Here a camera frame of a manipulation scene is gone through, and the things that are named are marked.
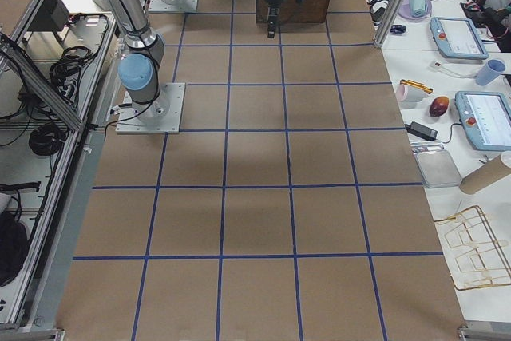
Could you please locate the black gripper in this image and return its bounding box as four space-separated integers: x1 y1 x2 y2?
264 0 285 38

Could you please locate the purple plate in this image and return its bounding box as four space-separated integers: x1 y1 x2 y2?
398 0 432 22

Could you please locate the teal box on plate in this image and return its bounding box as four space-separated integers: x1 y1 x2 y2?
408 0 426 18

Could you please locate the pink mug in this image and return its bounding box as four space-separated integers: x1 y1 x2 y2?
395 84 428 103

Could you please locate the black power adapter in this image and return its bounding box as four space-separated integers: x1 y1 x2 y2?
405 121 438 141

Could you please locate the upper teach pendant tablet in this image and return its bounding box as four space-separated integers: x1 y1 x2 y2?
430 17 489 60

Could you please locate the teach pendant tablet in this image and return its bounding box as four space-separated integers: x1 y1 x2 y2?
454 91 510 152
430 17 489 60

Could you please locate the red mango fruit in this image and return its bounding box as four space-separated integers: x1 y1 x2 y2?
429 96 450 117

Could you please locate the light blue plastic cup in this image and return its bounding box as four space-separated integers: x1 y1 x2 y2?
475 59 506 86

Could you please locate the lower teach pendant tablet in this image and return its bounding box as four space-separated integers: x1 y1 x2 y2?
454 91 510 152

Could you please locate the cardboard tube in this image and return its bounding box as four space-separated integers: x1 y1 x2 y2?
459 151 510 195

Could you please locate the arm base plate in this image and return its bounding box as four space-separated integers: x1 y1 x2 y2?
115 83 185 134

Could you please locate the gold wire rack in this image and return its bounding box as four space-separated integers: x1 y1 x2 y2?
434 205 510 291

